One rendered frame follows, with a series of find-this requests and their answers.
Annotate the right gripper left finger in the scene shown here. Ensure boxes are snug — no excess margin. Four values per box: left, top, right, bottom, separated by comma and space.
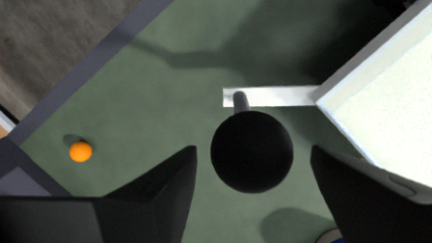
0, 146, 198, 243

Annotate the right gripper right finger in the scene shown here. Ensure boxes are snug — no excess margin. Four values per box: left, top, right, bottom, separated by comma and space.
310, 144, 432, 243

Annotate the blue ceramic mug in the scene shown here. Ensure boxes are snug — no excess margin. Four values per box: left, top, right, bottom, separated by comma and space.
316, 229, 344, 243

